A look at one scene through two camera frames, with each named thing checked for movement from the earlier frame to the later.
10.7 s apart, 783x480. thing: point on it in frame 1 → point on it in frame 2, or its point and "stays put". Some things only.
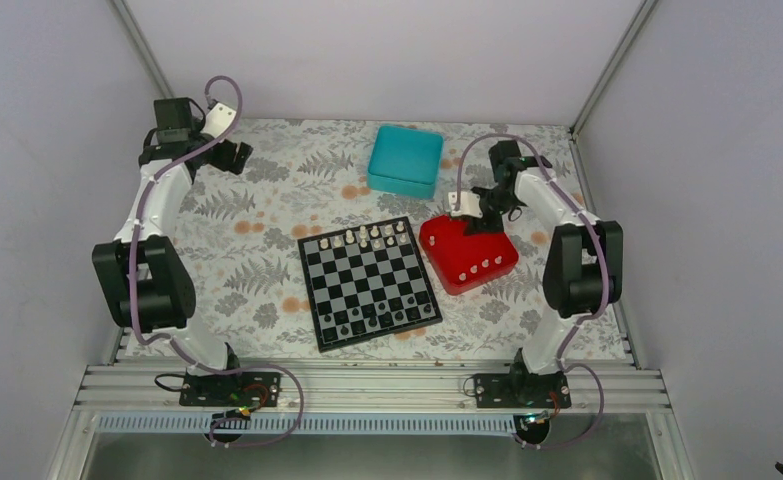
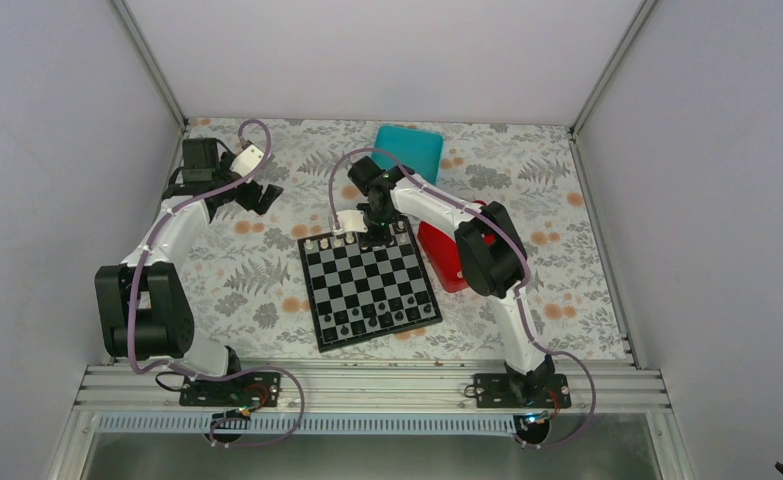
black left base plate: (248, 389) stays put
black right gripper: (478, 227) → (372, 239)
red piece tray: (458, 262) stays put
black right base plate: (524, 391) stays put
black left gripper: (224, 161) → (248, 202)
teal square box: (406, 161) stays put
